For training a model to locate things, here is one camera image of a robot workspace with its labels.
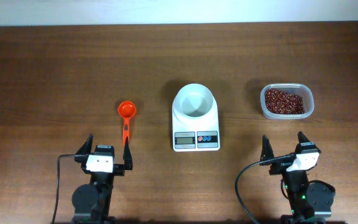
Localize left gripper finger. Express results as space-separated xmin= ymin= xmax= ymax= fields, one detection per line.
xmin=76 ymin=134 xmax=93 ymax=156
xmin=123 ymin=138 xmax=133 ymax=170

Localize orange measuring scoop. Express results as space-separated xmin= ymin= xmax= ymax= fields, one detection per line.
xmin=117 ymin=101 xmax=137 ymax=145

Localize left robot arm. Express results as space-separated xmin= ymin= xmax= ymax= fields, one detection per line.
xmin=71 ymin=134 xmax=133 ymax=223

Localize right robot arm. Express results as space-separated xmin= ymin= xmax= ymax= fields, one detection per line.
xmin=260 ymin=132 xmax=336 ymax=223

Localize white digital kitchen scale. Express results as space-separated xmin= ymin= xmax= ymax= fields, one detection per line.
xmin=172 ymin=99 xmax=221 ymax=152

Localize white round bowl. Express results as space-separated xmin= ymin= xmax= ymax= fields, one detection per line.
xmin=172 ymin=83 xmax=214 ymax=118

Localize clear plastic food container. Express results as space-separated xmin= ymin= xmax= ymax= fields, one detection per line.
xmin=260 ymin=83 xmax=314 ymax=120

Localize red beans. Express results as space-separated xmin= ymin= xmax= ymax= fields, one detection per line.
xmin=264 ymin=88 xmax=305 ymax=114

